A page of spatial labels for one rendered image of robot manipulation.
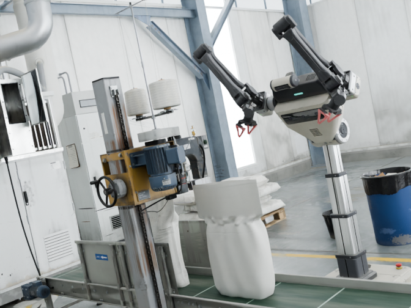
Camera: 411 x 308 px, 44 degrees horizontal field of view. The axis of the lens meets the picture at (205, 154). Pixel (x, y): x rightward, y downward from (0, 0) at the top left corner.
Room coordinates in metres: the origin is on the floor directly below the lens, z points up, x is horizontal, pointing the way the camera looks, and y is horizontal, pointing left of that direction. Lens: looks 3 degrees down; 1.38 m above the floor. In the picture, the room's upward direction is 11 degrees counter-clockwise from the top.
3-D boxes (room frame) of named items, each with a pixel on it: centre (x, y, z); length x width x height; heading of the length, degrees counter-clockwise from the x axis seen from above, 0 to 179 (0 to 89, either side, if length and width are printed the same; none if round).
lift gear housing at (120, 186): (2.83, 0.53, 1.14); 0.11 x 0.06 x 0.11; 46
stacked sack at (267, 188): (6.47, -0.52, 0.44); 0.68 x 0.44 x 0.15; 136
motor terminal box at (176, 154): (2.76, 0.16, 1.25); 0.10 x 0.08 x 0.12; 161
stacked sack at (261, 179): (6.63, -0.39, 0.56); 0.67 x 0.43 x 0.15; 46
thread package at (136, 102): (3.08, 0.35, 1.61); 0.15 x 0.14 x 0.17; 46
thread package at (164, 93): (2.90, 0.16, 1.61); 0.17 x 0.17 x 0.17
